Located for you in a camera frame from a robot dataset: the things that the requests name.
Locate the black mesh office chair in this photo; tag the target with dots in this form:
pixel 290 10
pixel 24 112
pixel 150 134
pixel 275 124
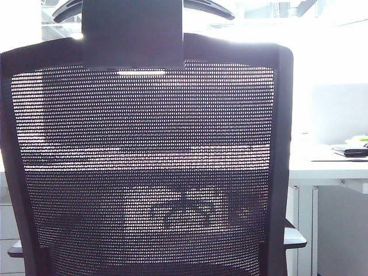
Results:
pixel 143 143

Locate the grey desk partition panel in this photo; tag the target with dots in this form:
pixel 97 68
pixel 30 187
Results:
pixel 339 112

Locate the black wallet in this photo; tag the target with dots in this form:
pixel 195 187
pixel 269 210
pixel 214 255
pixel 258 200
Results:
pixel 350 151

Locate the small green object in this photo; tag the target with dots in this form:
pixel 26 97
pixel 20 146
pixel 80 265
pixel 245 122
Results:
pixel 356 139

